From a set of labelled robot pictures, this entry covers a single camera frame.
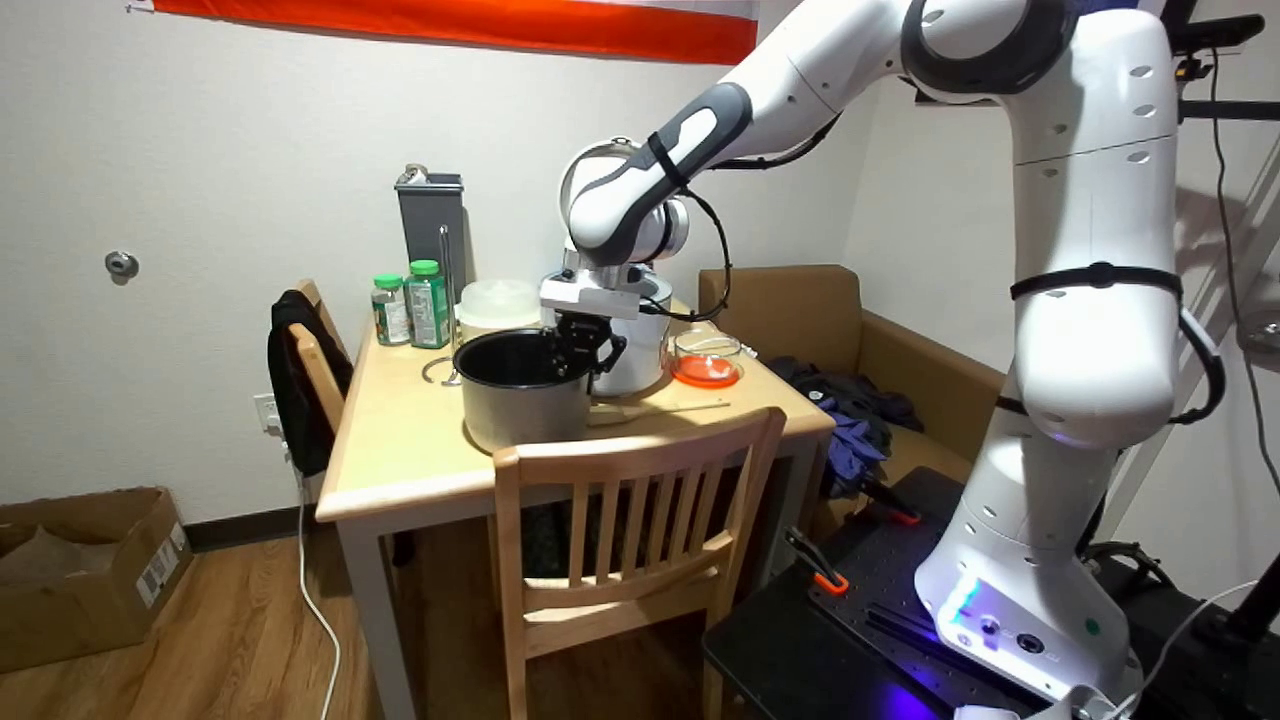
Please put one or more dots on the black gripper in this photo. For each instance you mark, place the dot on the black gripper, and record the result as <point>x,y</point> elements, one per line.
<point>585,332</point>

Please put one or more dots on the metal cooking pot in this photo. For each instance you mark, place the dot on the metal cooking pot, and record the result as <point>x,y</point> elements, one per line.
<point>515,411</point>

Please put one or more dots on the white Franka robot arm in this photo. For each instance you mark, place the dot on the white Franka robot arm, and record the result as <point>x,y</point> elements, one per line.
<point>1092,266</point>

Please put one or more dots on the white rice cooker with lid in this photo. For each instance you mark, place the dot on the white rice cooker with lid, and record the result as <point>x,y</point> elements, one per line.
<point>644,354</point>

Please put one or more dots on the clear plastic container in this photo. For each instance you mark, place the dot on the clear plastic container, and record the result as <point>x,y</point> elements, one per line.
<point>496,305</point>

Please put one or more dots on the large green-capped bottle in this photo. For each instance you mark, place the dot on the large green-capped bottle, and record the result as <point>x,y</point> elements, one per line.
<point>429,310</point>

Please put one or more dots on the light wooden table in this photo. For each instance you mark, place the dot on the light wooden table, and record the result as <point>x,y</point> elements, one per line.
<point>402,440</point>

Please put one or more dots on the small green-capped bottle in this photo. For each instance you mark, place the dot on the small green-capped bottle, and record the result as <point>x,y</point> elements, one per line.
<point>388,314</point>

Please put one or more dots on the tan sofa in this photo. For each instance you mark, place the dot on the tan sofa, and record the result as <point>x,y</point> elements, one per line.
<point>803,314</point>

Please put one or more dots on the wooden slat-back chair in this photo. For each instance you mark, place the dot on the wooden slat-back chair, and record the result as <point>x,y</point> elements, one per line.
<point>625,600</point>

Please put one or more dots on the purple clothes pile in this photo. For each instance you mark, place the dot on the purple clothes pile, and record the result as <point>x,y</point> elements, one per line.
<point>854,415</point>

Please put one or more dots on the wooden chair with jacket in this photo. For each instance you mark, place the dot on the wooden chair with jacket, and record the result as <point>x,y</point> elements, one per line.
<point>323,374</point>

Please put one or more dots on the black jacket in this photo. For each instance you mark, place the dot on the black jacket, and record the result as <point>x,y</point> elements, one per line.
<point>298,384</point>

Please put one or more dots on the black robot mounting board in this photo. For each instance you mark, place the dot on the black robot mounting board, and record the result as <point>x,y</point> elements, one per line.
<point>803,662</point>

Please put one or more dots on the brown cardboard box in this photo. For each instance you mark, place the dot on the brown cardboard box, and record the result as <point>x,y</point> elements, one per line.
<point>82,585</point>

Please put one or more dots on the orange wall banner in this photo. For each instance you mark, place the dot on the orange wall banner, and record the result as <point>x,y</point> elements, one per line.
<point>466,27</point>

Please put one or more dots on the round metal wall stopper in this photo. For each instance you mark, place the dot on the round metal wall stopper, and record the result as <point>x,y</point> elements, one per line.
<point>123,266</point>

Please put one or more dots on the black camera stand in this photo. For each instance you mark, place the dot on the black camera stand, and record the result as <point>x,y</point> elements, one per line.
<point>1220,34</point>

